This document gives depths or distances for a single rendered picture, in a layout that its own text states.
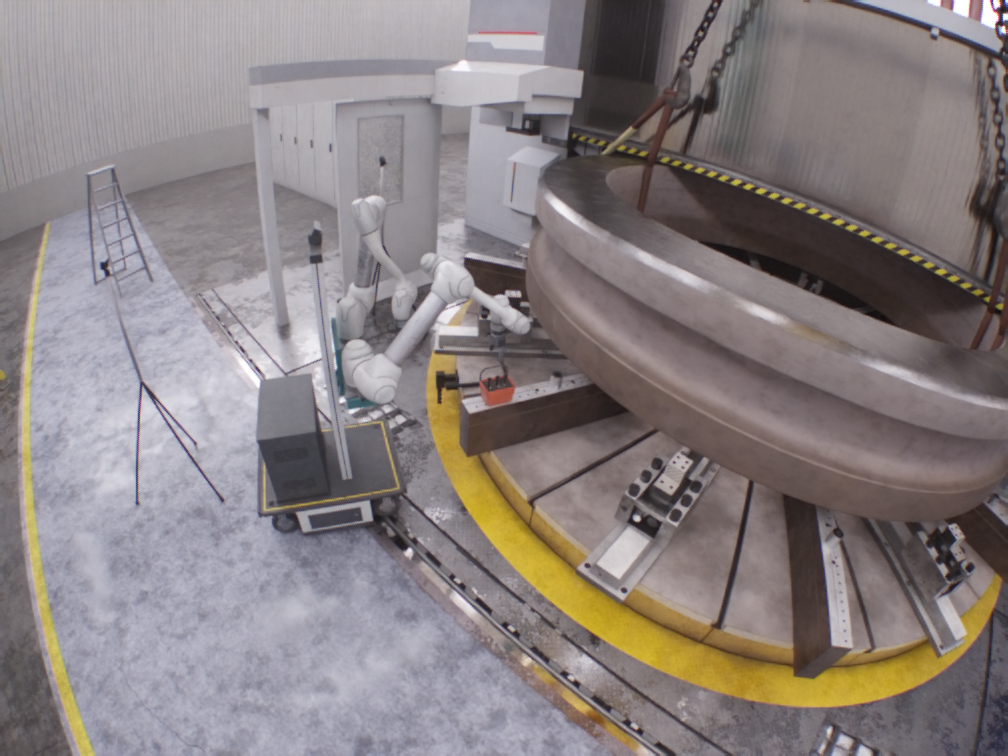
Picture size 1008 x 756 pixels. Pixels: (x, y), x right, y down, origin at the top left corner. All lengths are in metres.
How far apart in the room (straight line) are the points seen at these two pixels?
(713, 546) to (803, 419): 0.97
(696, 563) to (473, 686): 1.44
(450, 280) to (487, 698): 2.09
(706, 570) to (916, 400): 1.50
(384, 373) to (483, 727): 1.83
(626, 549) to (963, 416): 1.97
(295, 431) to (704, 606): 2.42
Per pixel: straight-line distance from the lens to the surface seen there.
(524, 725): 2.70
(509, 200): 7.02
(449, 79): 5.39
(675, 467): 2.71
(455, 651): 2.82
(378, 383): 2.25
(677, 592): 2.87
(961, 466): 3.52
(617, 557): 2.70
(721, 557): 3.13
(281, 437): 2.73
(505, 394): 3.03
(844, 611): 2.83
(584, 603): 3.04
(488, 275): 5.14
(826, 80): 5.48
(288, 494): 3.05
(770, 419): 2.74
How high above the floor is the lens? 2.60
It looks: 35 degrees down
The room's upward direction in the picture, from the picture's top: 6 degrees clockwise
